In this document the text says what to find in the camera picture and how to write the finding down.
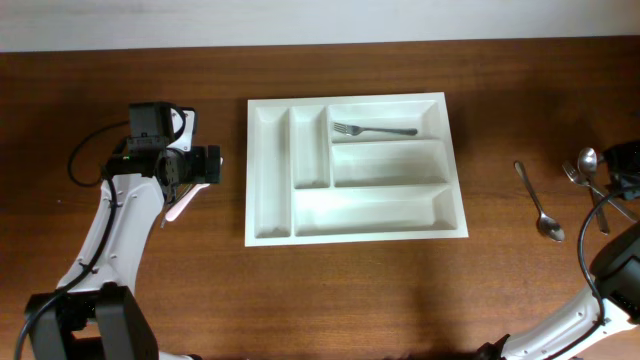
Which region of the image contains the metal spoon bowl down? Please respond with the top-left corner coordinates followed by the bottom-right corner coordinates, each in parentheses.
top-left (514, 160), bottom-right (565, 243)

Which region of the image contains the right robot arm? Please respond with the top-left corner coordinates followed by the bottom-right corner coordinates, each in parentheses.
top-left (473, 141), bottom-right (639, 360)

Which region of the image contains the white plastic cutlery tray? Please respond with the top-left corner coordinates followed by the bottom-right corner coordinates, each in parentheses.
top-left (245, 92), bottom-right (468, 247)

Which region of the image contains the metal fork crosswise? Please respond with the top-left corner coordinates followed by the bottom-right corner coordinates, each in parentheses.
top-left (562, 161), bottom-right (639, 222)

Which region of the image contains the metal fork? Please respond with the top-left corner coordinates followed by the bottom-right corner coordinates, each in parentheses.
top-left (333, 122), bottom-right (418, 136)

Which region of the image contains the pink plastic knife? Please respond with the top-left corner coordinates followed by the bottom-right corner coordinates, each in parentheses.
top-left (163, 156), bottom-right (224, 222)

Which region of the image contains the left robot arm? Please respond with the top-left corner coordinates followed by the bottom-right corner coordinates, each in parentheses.
top-left (14, 102), bottom-right (223, 359)

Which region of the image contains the large metal spoon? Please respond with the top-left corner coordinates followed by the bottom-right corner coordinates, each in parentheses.
top-left (577, 148), bottom-right (610, 235)

